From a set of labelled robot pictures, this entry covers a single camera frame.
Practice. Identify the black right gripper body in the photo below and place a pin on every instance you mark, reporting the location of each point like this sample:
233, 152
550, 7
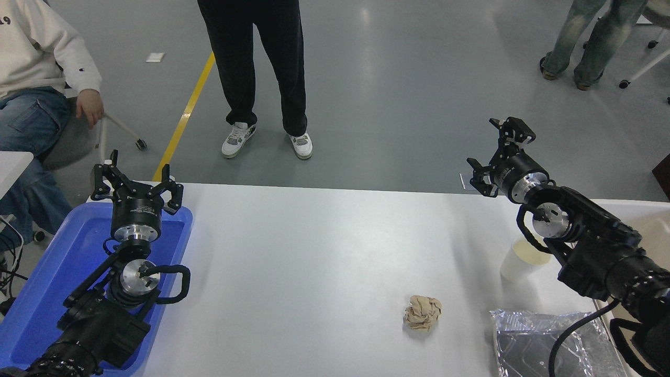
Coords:
510, 173

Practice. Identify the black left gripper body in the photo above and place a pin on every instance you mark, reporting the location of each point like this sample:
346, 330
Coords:
136, 209

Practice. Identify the white paper cup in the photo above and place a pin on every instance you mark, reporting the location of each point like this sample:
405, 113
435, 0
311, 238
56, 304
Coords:
515, 267

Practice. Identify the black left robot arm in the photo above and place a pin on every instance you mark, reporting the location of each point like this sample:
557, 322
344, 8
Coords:
99, 324

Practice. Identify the seated person's left hand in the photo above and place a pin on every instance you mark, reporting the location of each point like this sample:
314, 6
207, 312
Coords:
91, 104

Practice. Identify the clear floor plate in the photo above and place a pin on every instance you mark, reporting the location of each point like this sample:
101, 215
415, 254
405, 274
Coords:
466, 182

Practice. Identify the grey swivel chair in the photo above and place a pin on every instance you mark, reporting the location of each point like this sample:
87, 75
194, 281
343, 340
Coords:
70, 144

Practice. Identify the white side table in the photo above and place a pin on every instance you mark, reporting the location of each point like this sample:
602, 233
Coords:
13, 167

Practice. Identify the blue plastic tray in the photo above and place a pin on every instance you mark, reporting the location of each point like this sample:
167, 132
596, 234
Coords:
47, 272

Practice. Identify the person in background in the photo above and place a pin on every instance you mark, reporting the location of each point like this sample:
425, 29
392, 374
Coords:
591, 47

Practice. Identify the white paper scrap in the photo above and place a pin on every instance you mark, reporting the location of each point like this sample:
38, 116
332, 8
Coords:
155, 57

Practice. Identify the seated person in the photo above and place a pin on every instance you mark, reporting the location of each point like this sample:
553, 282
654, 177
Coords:
26, 63

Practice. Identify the crumpled tan paper ball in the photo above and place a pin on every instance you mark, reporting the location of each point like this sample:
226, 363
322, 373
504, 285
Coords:
423, 313

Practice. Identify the white-legged swivel chair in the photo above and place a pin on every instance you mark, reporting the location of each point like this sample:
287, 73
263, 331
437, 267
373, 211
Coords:
649, 63

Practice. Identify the large pale bin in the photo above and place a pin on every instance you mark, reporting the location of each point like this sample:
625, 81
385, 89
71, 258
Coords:
651, 222

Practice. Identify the dark brown box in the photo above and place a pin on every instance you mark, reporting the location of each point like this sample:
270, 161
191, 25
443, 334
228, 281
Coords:
662, 180

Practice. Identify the standing person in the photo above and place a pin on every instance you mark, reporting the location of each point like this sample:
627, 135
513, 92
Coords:
246, 63

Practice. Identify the silver foil tray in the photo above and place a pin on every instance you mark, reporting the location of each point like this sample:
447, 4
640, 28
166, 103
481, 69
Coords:
523, 345

